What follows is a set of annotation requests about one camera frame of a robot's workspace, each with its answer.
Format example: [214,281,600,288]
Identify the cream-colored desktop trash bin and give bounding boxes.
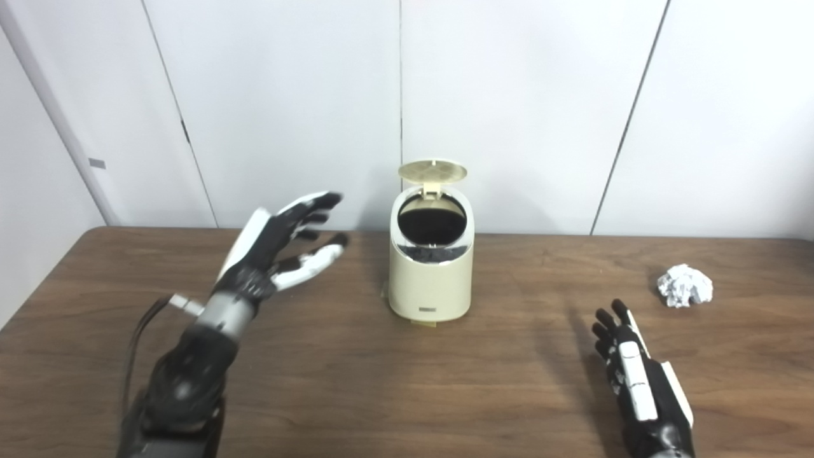
[389,159,475,324]

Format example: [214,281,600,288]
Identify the round cream bin lid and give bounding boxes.
[398,159,468,199]

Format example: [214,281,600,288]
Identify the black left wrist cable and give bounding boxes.
[121,294,205,433]

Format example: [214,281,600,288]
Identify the white paper ball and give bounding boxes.
[657,264,714,309]

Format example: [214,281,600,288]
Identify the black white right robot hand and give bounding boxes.
[591,299,695,458]

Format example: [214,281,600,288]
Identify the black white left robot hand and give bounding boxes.
[213,191,350,306]

